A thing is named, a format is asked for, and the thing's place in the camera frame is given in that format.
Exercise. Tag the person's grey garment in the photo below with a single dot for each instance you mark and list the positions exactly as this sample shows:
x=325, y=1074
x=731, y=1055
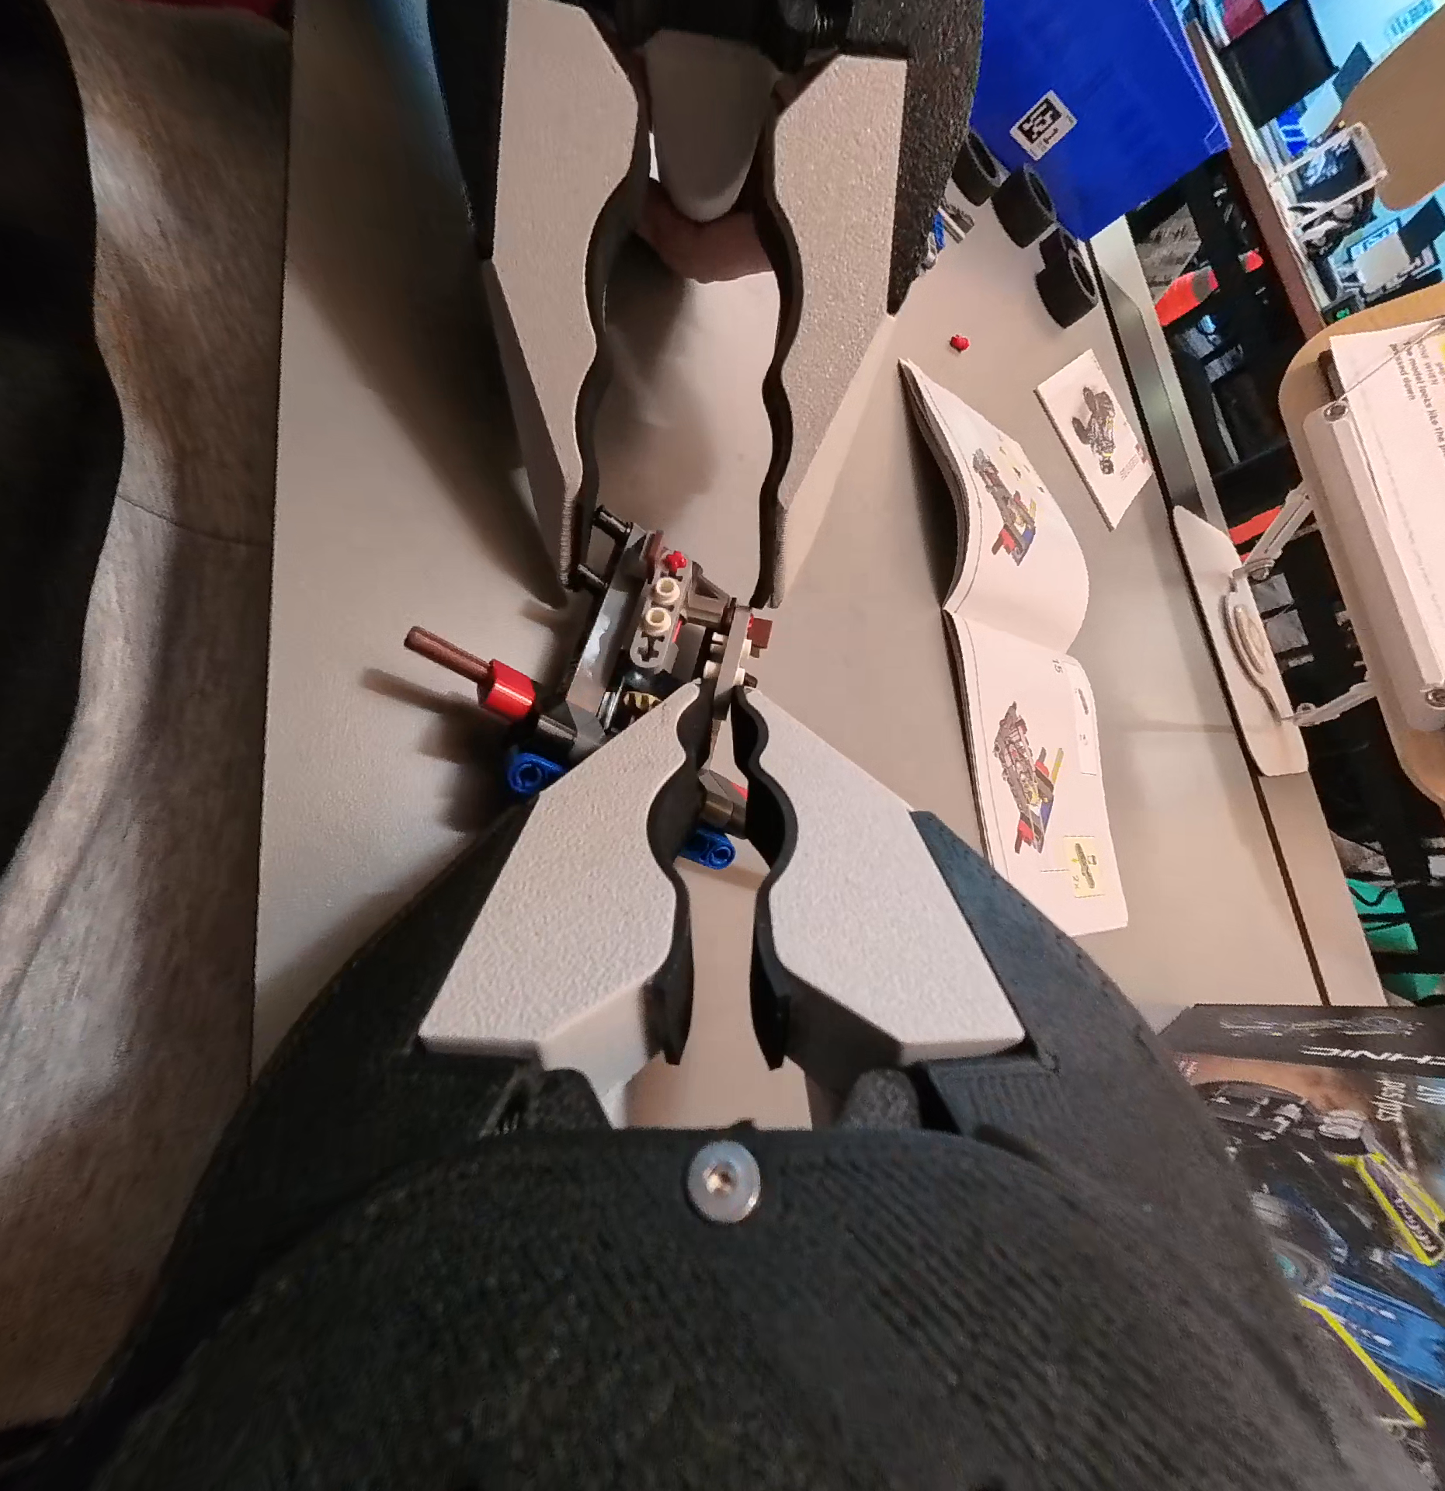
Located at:
x=165, y=700

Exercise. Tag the person's left hand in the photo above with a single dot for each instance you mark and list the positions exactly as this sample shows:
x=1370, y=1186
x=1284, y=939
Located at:
x=702, y=251

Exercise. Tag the printed instruction sheet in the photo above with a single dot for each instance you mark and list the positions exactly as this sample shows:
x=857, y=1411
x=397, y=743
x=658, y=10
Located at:
x=1398, y=370

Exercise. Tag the wooden clipboard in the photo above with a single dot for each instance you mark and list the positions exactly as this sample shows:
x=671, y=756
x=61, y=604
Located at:
x=1299, y=386

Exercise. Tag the dark toy set box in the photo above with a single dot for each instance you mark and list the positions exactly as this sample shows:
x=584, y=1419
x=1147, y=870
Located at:
x=1352, y=1223

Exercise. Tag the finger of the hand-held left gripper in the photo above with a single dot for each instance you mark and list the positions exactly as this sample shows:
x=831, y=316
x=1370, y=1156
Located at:
x=842, y=230
x=538, y=289

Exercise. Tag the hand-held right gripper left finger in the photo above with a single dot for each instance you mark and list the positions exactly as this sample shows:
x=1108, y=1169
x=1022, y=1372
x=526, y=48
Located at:
x=560, y=931

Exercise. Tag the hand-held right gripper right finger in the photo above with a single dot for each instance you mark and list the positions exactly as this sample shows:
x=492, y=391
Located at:
x=886, y=931

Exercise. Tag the tan background board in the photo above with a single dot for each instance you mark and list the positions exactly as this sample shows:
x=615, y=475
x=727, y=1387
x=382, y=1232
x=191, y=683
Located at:
x=1425, y=82

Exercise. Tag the toy brick vehicle assembly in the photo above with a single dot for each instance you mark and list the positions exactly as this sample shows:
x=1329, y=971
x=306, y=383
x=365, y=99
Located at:
x=656, y=636

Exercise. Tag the white leaflet with vehicle picture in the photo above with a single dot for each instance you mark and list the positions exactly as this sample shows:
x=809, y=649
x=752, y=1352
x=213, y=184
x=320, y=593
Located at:
x=1085, y=402

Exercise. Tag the black toy tyre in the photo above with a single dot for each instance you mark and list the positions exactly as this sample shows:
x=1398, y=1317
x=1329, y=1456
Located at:
x=1022, y=207
x=1070, y=281
x=975, y=167

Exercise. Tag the blue storage bin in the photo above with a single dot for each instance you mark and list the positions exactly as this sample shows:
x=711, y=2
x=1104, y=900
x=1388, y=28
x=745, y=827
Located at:
x=1117, y=69

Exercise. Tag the instruction booklet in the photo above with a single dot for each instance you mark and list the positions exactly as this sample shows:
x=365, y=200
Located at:
x=1022, y=724

